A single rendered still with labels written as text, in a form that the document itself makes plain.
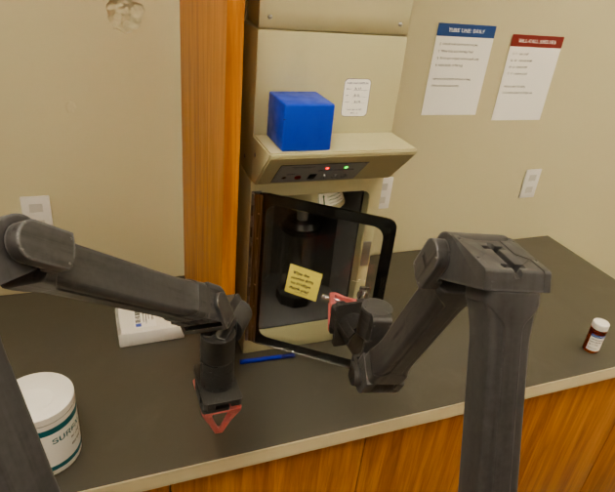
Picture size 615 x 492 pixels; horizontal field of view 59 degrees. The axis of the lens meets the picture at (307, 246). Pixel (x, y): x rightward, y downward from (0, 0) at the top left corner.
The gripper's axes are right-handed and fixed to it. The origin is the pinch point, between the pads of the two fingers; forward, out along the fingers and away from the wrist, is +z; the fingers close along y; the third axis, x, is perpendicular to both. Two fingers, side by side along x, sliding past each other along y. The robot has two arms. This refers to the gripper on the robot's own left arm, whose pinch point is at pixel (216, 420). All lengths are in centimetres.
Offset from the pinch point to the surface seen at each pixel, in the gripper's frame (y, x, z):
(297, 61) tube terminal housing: 33, -22, -56
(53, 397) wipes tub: 13.6, 27.0, 0.7
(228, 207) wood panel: 24.6, -7.3, -30.1
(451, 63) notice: 76, -89, -50
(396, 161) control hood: 25, -43, -38
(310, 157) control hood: 22, -22, -41
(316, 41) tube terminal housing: 33, -26, -60
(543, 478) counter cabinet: 7, -106, 62
